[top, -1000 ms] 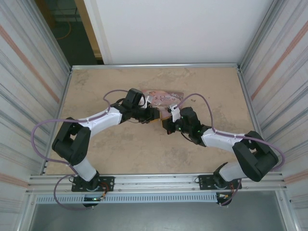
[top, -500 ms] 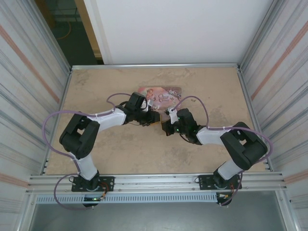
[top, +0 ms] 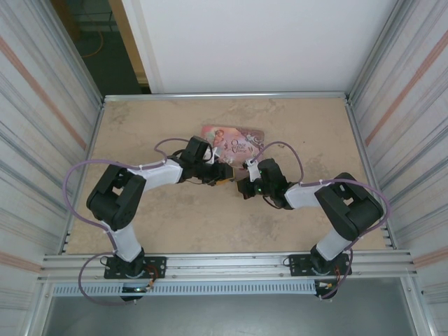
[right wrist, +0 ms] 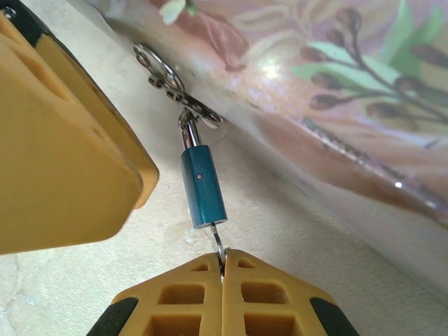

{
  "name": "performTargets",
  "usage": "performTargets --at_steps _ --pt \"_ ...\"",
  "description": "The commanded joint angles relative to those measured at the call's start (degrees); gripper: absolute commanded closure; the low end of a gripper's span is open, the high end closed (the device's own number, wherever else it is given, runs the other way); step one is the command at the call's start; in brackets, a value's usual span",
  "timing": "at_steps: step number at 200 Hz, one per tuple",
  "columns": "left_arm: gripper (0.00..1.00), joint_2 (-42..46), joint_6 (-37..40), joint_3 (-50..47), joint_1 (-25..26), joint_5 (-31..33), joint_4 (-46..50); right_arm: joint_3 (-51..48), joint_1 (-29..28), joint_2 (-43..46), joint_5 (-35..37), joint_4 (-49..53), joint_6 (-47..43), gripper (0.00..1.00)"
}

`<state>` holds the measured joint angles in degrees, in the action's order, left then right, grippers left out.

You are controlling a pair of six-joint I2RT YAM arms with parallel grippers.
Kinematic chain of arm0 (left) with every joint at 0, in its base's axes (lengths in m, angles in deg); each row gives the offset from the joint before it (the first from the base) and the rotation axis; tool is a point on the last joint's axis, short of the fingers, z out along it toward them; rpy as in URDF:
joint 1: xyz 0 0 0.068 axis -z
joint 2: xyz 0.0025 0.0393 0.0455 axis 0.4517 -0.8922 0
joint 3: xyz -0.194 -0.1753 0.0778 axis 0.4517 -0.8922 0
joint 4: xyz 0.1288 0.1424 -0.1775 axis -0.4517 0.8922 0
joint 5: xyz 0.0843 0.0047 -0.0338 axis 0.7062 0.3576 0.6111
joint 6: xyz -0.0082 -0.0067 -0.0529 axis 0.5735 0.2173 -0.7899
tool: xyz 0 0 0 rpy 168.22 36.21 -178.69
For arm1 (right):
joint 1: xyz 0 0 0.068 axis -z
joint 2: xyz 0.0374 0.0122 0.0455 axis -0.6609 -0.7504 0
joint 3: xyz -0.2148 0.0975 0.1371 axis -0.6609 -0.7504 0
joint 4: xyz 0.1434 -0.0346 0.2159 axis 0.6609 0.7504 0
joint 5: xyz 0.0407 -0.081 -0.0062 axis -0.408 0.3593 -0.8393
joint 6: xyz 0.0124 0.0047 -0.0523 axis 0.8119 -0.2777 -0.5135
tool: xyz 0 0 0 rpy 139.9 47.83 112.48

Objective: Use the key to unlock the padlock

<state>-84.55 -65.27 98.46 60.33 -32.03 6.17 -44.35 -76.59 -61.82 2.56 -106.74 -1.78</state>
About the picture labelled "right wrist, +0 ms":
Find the blue padlock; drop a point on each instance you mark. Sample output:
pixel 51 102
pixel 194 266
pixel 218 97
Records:
pixel 204 189

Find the silver key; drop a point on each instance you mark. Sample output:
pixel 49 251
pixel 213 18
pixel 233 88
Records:
pixel 217 241

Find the silver box latch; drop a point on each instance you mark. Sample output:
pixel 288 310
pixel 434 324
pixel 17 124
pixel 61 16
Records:
pixel 168 80

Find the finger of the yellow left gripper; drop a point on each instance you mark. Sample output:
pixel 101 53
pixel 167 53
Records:
pixel 52 175

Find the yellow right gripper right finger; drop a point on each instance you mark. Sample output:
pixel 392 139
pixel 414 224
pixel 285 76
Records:
pixel 273 308

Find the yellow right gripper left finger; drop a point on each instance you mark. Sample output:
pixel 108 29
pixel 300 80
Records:
pixel 175 308

